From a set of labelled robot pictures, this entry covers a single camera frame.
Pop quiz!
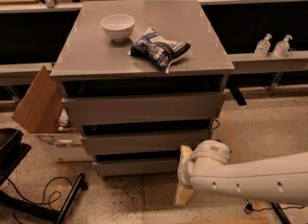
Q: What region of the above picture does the grey bottom drawer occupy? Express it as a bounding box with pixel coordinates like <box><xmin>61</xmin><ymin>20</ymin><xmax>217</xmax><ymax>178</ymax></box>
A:
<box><xmin>92</xmin><ymin>157</ymin><xmax>178</xmax><ymax>177</ymax></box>

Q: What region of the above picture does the grey drawer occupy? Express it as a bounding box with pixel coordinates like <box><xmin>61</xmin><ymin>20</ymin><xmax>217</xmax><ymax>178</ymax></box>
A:
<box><xmin>92</xmin><ymin>157</ymin><xmax>178</xmax><ymax>177</ymax></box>
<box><xmin>81</xmin><ymin>129</ymin><xmax>213</xmax><ymax>156</ymax></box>
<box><xmin>62</xmin><ymin>91</ymin><xmax>224</xmax><ymax>125</ymax></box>

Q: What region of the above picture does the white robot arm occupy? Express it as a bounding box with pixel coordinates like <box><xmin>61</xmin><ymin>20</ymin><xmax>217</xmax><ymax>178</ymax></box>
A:
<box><xmin>175</xmin><ymin>140</ymin><xmax>308</xmax><ymax>207</ymax></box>

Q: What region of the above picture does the grey middle drawer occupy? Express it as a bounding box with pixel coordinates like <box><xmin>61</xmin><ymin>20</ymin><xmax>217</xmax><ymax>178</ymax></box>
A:
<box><xmin>81</xmin><ymin>129</ymin><xmax>213</xmax><ymax>156</ymax></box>

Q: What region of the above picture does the grey top drawer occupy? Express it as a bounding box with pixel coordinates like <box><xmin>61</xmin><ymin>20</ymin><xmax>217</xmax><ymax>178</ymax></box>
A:
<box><xmin>62</xmin><ymin>91</ymin><xmax>224</xmax><ymax>125</ymax></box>

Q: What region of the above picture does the grey drawer cabinet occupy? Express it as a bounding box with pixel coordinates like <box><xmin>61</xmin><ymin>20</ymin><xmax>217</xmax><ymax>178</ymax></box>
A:
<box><xmin>51</xmin><ymin>0</ymin><xmax>234</xmax><ymax>177</ymax></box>

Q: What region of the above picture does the open cardboard box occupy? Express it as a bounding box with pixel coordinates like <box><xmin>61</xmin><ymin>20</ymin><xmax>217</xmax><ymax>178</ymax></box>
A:
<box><xmin>13</xmin><ymin>66</ymin><xmax>91</xmax><ymax>162</ymax></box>

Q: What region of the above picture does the black stand leg right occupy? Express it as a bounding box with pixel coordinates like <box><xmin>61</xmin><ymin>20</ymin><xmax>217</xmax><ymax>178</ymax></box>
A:
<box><xmin>270</xmin><ymin>203</ymin><xmax>291</xmax><ymax>224</ymax></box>

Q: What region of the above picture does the blue white snack bag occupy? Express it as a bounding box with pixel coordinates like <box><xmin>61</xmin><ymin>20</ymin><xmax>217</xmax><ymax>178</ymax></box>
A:
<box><xmin>128</xmin><ymin>28</ymin><xmax>191</xmax><ymax>73</ymax></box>

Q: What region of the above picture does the white bottle in box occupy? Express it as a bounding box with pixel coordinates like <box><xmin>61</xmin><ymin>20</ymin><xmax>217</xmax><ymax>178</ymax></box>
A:
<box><xmin>58</xmin><ymin>110</ymin><xmax>69</xmax><ymax>127</ymax></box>

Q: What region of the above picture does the left clear pump bottle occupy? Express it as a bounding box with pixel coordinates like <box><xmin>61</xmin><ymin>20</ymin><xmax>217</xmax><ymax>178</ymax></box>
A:
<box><xmin>254</xmin><ymin>34</ymin><xmax>271</xmax><ymax>57</ymax></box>

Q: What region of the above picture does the clear pump bottle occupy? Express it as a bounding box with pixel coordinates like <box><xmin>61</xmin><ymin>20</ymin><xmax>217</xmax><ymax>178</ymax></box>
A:
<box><xmin>254</xmin><ymin>34</ymin><xmax>271</xmax><ymax>57</ymax></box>
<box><xmin>273</xmin><ymin>35</ymin><xmax>293</xmax><ymax>58</ymax></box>

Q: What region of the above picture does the right clear pump bottle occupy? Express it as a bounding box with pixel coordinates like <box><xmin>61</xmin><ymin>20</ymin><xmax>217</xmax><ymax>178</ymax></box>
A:
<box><xmin>273</xmin><ymin>35</ymin><xmax>293</xmax><ymax>58</ymax></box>

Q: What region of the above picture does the white ceramic bowl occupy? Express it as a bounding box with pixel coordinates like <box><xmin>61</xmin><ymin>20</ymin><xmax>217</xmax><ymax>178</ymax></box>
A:
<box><xmin>100</xmin><ymin>14</ymin><xmax>135</xmax><ymax>41</ymax></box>

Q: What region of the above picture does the black bin on cart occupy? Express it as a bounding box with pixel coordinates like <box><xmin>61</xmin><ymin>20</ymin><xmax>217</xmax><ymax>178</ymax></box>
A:
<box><xmin>0</xmin><ymin>128</ymin><xmax>23</xmax><ymax>165</ymax></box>

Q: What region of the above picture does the black cable right floor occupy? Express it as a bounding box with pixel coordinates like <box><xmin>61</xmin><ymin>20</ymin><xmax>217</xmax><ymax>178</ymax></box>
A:
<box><xmin>211</xmin><ymin>118</ymin><xmax>308</xmax><ymax>215</ymax></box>

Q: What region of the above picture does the grey metal rail shelf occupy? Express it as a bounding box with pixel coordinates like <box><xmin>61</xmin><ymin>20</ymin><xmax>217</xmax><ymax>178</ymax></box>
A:
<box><xmin>0</xmin><ymin>0</ymin><xmax>308</xmax><ymax>87</ymax></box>

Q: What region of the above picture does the black cart frame left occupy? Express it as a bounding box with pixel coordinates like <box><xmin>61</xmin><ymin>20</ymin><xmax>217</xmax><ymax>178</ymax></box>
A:
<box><xmin>0</xmin><ymin>142</ymin><xmax>89</xmax><ymax>224</ymax></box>

